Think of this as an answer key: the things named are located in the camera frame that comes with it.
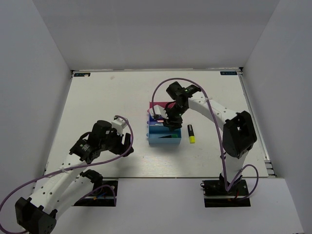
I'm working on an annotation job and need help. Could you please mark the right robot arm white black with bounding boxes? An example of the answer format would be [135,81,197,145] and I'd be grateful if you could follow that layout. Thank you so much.
[163,81,257,195]

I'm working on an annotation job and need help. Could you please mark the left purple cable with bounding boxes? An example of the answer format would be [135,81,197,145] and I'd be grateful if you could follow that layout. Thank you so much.
[0,115,134,234]

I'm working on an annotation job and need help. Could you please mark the pink bin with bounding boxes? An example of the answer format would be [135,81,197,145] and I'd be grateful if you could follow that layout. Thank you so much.
[147,101,175,112]

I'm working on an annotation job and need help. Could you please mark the left corner label sticker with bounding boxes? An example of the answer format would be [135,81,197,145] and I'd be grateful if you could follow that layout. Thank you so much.
[74,73,91,77]

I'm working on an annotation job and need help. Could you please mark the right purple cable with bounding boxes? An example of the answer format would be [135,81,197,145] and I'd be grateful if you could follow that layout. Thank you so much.
[150,78,259,202]

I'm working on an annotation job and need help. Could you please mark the dark blue bin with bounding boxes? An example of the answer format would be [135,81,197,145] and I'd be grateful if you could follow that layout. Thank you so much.
[147,113,164,127]

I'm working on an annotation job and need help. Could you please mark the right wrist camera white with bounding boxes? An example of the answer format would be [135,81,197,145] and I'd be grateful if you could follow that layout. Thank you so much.
[149,105,168,119]

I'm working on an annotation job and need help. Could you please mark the corner label sticker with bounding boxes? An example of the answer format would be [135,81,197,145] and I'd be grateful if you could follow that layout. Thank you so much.
[220,71,237,76]
[74,73,91,77]

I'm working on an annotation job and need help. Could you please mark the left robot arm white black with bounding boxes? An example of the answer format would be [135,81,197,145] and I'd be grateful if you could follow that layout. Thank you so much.
[15,116,134,234]

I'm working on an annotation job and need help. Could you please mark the green highlighter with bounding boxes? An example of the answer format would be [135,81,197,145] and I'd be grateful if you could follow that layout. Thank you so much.
[159,134,179,138]

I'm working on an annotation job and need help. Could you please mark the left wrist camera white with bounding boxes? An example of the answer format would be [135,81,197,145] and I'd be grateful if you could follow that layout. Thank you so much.
[111,116,127,136]

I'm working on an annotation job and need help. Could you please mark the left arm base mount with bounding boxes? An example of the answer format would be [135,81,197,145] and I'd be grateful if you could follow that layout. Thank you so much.
[74,180,118,207]

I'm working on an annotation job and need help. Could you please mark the light blue bin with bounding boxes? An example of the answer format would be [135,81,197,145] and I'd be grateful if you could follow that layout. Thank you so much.
[147,126,182,145]

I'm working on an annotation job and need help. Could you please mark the right corner label sticker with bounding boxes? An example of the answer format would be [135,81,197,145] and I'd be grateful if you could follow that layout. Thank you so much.
[220,71,237,76]

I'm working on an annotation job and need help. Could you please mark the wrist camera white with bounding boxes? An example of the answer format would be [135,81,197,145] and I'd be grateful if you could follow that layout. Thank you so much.
[149,105,168,119]
[111,116,127,136]

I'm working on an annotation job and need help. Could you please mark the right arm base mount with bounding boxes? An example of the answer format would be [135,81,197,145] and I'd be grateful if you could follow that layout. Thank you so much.
[200,179,251,208]

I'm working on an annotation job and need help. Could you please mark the purple cable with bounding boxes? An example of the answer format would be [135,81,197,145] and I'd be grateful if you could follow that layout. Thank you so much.
[150,78,259,202]
[0,115,134,234]

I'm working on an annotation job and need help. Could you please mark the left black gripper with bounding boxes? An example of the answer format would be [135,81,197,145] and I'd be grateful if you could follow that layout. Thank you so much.
[100,126,134,156]

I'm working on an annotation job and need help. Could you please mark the yellow highlighter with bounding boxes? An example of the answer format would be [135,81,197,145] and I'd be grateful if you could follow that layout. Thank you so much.
[187,124,195,144]

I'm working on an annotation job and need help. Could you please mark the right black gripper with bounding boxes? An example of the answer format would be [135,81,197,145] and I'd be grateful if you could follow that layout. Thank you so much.
[160,103,188,132]

